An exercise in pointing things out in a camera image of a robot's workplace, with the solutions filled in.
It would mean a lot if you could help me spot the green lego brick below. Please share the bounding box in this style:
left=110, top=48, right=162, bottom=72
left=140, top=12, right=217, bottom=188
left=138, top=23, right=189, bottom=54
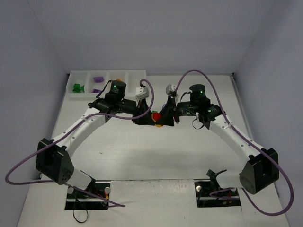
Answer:
left=80, top=86, right=85, bottom=93
left=73, top=83, right=80, bottom=90
left=72, top=88, right=80, bottom=93

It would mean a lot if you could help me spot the red yellow lego brick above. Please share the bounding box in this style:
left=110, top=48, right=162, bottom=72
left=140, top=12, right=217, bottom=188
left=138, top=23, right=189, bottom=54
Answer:
left=151, top=112, right=163, bottom=127

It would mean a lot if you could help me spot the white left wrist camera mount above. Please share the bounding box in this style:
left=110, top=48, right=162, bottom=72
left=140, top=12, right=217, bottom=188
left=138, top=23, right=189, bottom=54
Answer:
left=135, top=87, right=149, bottom=101

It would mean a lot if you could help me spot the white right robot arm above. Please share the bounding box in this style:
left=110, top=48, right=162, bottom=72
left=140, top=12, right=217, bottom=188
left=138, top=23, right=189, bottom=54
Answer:
left=156, top=84, right=280, bottom=194

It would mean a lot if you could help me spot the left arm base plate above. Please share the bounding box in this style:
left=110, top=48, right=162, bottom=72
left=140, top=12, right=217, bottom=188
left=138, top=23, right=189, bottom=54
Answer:
left=64, top=182, right=111, bottom=211

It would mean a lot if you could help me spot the black thin loop cable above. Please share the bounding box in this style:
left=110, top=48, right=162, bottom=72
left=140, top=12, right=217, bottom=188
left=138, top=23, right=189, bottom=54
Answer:
left=72, top=198, right=88, bottom=224

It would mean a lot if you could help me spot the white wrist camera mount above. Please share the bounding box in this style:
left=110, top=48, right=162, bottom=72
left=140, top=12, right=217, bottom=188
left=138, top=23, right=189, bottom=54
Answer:
left=166, top=84, right=176, bottom=96
left=135, top=87, right=149, bottom=101

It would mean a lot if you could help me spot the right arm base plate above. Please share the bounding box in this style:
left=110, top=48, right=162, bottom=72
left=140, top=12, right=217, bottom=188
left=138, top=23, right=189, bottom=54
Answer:
left=194, top=180, right=241, bottom=208

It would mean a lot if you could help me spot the clear plastic compartment tray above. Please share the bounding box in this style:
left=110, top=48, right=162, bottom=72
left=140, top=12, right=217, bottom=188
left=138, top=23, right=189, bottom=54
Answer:
left=66, top=70, right=146, bottom=100

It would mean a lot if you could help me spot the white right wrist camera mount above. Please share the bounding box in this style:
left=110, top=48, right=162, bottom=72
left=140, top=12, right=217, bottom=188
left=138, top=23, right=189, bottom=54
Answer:
left=166, top=84, right=176, bottom=96

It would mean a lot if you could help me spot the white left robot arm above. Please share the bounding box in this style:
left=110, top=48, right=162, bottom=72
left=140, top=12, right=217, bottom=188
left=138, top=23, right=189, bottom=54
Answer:
left=36, top=80, right=154, bottom=192

